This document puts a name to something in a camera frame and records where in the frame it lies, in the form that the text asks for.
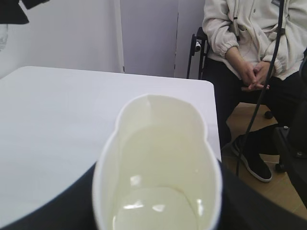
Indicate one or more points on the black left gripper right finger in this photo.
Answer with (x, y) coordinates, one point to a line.
(245, 209)

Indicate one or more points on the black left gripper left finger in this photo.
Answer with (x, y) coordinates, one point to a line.
(70, 210)

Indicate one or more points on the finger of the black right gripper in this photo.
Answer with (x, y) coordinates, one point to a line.
(12, 13)

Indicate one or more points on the white paper cup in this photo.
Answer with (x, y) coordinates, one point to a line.
(157, 171)

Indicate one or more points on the seated person in cream jacket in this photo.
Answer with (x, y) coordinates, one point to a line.
(254, 46)

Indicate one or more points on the black office chair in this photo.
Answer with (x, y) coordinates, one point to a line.
(199, 44)

